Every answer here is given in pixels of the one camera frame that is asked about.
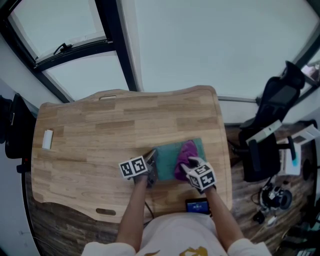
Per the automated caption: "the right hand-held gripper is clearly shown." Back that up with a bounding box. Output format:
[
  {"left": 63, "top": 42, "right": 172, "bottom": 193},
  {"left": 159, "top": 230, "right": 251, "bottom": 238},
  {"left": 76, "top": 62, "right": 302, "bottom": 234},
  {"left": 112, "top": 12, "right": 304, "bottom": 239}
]
[{"left": 179, "top": 156, "right": 217, "bottom": 195}]

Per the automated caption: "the green rectangular board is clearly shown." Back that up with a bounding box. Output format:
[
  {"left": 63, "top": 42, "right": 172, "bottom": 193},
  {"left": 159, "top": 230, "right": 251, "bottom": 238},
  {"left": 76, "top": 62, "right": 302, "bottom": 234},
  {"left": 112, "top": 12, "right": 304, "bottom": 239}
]
[{"left": 152, "top": 137, "right": 208, "bottom": 182}]

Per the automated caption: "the black and white floor device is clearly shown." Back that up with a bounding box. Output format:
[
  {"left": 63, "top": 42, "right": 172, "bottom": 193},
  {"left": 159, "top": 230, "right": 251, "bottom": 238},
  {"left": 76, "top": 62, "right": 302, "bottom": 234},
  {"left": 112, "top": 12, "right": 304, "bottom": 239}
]
[{"left": 258, "top": 183, "right": 293, "bottom": 213}]

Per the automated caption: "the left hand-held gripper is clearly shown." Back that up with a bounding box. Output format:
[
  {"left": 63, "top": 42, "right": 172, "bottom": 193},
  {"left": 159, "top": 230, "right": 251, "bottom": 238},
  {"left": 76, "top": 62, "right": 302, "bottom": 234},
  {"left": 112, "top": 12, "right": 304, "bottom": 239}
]
[{"left": 118, "top": 148, "right": 159, "bottom": 189}]

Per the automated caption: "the black window handle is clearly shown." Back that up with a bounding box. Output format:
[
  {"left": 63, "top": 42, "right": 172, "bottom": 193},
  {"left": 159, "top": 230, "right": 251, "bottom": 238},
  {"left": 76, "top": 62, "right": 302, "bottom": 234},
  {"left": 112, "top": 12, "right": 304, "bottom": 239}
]
[{"left": 53, "top": 42, "right": 73, "bottom": 55}]

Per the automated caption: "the small black screen device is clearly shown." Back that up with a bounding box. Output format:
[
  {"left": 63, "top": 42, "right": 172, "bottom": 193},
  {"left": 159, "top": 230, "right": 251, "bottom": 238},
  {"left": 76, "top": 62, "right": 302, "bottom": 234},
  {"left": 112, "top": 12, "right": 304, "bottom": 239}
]
[{"left": 185, "top": 197, "right": 210, "bottom": 215}]

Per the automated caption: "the purple cloth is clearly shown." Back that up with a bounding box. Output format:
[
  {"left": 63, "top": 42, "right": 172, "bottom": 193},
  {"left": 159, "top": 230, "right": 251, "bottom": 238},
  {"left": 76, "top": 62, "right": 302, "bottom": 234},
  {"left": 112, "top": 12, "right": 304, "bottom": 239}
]
[{"left": 174, "top": 139, "right": 198, "bottom": 181}]

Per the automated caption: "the white stool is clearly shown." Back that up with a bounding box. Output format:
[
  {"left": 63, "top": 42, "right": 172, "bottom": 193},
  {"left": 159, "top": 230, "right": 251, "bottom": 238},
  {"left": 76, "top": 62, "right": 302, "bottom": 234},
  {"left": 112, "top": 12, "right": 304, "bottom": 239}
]
[{"left": 276, "top": 123, "right": 320, "bottom": 176}]

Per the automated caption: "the person's right forearm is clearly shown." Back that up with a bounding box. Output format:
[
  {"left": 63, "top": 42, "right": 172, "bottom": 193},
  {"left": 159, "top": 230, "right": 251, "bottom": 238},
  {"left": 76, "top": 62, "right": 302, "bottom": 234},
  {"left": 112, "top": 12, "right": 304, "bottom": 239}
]
[{"left": 204, "top": 186, "right": 245, "bottom": 251}]

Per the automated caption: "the black cable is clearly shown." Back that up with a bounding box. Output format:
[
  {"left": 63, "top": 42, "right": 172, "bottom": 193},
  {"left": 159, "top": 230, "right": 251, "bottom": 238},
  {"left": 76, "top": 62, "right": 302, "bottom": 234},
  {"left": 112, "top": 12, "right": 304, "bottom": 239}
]
[{"left": 143, "top": 199, "right": 155, "bottom": 227}]

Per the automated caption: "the person's white shirt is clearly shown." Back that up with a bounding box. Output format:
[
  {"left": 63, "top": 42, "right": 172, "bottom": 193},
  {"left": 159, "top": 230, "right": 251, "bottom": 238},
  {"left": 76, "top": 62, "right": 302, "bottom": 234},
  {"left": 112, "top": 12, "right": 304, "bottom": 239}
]
[{"left": 81, "top": 212, "right": 273, "bottom": 256}]

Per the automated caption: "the small black floor block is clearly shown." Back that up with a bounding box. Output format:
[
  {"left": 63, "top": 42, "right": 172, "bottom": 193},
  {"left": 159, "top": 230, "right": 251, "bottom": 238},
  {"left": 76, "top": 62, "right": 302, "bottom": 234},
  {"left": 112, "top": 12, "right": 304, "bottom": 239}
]
[{"left": 252, "top": 210, "right": 266, "bottom": 225}]

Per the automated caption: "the large black framed window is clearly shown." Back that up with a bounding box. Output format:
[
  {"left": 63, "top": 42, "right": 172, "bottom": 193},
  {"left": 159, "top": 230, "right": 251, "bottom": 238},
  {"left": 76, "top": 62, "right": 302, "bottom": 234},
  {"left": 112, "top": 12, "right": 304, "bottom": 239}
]
[{"left": 0, "top": 0, "right": 320, "bottom": 103}]

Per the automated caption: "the person's left forearm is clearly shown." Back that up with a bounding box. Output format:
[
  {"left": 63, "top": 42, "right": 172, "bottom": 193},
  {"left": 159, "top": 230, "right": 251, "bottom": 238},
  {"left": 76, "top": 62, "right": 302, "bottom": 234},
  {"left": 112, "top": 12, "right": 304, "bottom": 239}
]
[{"left": 116, "top": 178, "right": 150, "bottom": 252}]

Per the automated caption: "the white paper roll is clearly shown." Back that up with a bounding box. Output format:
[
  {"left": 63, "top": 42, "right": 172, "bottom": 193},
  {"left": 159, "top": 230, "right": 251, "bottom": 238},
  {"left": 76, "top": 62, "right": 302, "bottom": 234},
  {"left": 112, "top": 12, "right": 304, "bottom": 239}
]
[{"left": 41, "top": 129, "right": 55, "bottom": 150}]

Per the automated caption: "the black mesh office chair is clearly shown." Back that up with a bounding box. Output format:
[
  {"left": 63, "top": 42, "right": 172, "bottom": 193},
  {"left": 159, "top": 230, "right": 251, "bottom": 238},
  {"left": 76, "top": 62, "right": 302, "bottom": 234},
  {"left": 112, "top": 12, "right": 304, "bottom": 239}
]
[
  {"left": 228, "top": 60, "right": 306, "bottom": 183},
  {"left": 0, "top": 92, "right": 38, "bottom": 173}
]

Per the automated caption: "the flat white box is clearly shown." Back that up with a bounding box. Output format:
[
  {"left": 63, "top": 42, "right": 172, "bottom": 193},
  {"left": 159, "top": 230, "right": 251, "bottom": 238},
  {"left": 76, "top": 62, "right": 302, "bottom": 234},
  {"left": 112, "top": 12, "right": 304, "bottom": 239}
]
[{"left": 246, "top": 119, "right": 283, "bottom": 146}]

